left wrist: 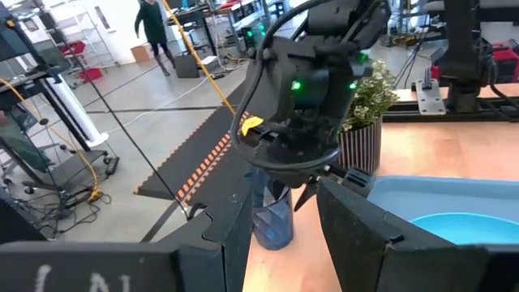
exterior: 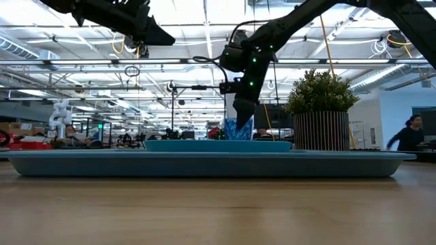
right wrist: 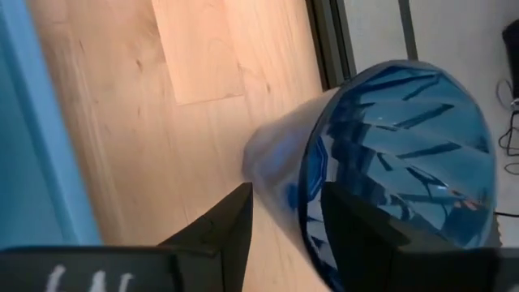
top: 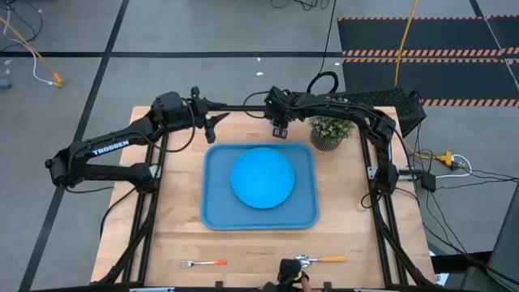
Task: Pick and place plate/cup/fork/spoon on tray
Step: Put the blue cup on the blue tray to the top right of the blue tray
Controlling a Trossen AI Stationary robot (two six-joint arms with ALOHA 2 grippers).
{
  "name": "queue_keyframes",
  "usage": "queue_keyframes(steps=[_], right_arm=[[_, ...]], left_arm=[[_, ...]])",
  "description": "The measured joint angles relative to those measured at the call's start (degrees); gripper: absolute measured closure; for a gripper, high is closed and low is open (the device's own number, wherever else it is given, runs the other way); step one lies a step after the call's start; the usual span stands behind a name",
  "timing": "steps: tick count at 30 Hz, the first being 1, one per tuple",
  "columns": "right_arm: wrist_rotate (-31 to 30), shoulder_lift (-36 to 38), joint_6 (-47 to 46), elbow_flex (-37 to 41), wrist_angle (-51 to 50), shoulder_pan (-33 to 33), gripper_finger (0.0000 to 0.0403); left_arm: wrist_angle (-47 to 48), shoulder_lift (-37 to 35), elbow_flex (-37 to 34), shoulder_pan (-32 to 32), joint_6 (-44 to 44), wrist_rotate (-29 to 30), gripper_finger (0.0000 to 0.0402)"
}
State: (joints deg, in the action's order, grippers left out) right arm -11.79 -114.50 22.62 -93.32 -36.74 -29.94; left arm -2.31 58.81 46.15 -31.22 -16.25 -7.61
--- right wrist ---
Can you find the black floor case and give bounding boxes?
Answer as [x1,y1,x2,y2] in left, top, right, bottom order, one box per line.
[501,19,519,101]

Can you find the blue translucent plastic cup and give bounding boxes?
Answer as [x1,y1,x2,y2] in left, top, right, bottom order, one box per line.
[242,59,499,292]

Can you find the black floor cable tangle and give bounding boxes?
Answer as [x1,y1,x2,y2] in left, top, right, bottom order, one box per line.
[495,79,519,176]

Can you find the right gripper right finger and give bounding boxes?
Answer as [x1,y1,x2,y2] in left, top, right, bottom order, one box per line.
[322,181,499,292]

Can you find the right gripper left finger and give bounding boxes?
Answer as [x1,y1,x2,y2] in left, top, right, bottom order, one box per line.
[157,182,255,292]

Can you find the blue plastic tray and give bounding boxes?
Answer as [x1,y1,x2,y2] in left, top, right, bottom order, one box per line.
[0,0,102,249]

